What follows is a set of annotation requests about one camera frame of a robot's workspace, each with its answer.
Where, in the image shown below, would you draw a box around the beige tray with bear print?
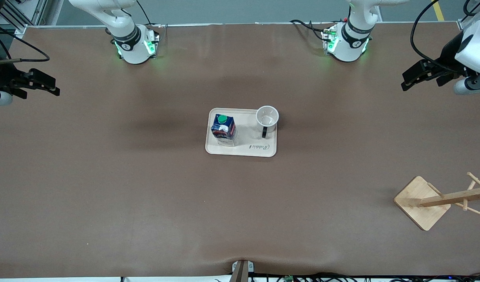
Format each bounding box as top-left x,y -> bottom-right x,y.
205,108 -> 278,157

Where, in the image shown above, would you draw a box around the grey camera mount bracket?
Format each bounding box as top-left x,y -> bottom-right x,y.
232,260 -> 255,282

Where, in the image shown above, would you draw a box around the blue milk carton green cap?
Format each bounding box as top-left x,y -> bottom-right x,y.
210,114 -> 237,146

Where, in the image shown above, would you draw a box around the wooden cup rack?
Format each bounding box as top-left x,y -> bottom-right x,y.
394,172 -> 480,231

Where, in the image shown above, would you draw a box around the black right base cable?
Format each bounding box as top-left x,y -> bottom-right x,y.
136,0 -> 155,26

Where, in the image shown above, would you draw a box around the white smiley cup black handle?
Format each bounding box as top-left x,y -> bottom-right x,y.
255,105 -> 280,139

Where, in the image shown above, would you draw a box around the black left base cables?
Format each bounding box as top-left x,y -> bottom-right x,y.
290,19 -> 335,42

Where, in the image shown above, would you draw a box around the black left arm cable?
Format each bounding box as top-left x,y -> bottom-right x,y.
411,0 -> 466,74

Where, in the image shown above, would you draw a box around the aluminium frame profile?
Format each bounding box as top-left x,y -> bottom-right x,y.
457,0 -> 480,31
0,0 -> 49,29

